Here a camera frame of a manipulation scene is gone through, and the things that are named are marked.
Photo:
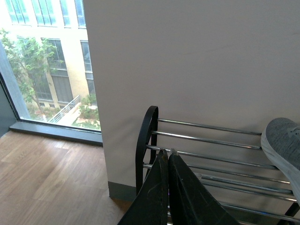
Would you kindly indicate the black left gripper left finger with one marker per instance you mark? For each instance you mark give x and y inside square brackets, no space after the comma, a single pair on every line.
[150,207]

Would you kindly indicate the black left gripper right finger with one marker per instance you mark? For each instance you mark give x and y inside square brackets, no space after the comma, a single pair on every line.
[190,202]

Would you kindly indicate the black metal shoe rack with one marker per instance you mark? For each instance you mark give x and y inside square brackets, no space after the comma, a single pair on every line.
[229,162]

